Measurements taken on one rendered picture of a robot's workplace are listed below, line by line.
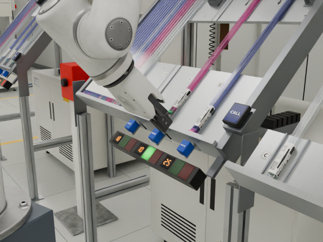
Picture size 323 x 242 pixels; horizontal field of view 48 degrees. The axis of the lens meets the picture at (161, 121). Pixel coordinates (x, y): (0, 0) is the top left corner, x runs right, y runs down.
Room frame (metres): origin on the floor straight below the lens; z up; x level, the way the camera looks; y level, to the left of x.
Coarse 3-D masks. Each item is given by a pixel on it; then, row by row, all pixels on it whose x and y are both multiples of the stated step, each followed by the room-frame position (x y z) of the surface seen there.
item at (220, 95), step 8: (288, 0) 0.97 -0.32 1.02; (280, 8) 0.97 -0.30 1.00; (280, 16) 0.95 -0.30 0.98; (272, 24) 0.93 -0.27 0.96; (264, 32) 0.92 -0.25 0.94; (256, 40) 0.92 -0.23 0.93; (264, 40) 0.91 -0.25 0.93; (256, 48) 0.90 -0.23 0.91; (248, 56) 0.88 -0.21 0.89; (240, 64) 0.87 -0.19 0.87; (240, 72) 0.86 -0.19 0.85; (232, 80) 0.85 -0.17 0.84; (224, 88) 0.84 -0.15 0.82; (216, 96) 0.83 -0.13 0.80; (216, 104) 0.82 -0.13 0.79; (192, 128) 0.79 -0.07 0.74
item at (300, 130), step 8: (320, 96) 0.61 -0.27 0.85; (312, 104) 0.60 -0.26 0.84; (320, 104) 0.60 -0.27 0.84; (312, 112) 0.59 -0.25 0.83; (304, 120) 0.58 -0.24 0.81; (312, 120) 0.59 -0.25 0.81; (296, 128) 0.58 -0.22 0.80; (304, 128) 0.57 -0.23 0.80; (296, 136) 0.57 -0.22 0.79; (296, 144) 0.56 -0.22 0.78; (272, 176) 0.53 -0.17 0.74
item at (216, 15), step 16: (224, 0) 1.18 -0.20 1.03; (240, 0) 1.13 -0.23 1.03; (272, 0) 1.04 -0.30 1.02; (208, 16) 1.17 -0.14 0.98; (224, 16) 1.11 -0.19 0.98; (240, 16) 1.06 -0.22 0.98; (256, 16) 1.02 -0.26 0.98; (272, 16) 0.98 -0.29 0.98; (288, 16) 0.94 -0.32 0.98; (304, 16) 0.91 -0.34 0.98
